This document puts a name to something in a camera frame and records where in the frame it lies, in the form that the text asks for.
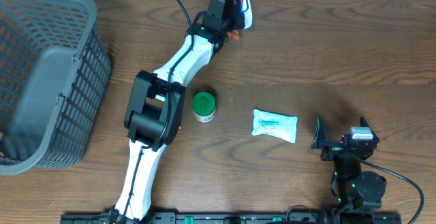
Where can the grey plastic mesh basket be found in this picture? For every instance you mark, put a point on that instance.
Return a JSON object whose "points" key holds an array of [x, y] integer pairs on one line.
{"points": [[54, 74]]}

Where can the green lid jar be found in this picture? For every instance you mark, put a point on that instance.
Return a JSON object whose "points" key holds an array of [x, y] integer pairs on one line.
{"points": [[204, 107]]}

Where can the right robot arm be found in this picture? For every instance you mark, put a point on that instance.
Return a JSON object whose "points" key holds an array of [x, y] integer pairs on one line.
{"points": [[359, 193]]}

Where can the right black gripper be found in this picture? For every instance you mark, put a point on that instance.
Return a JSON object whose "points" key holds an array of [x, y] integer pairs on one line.
{"points": [[333, 150]]}

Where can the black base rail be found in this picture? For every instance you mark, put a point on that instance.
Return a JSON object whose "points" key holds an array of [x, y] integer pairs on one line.
{"points": [[299, 216]]}

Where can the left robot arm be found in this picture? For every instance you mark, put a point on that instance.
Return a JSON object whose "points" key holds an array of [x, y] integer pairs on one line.
{"points": [[155, 107]]}

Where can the white wet wipes pack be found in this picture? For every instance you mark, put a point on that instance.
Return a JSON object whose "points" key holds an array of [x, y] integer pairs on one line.
{"points": [[276, 125]]}

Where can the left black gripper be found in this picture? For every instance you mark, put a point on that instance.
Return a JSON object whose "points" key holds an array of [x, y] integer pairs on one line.
{"points": [[243, 24]]}

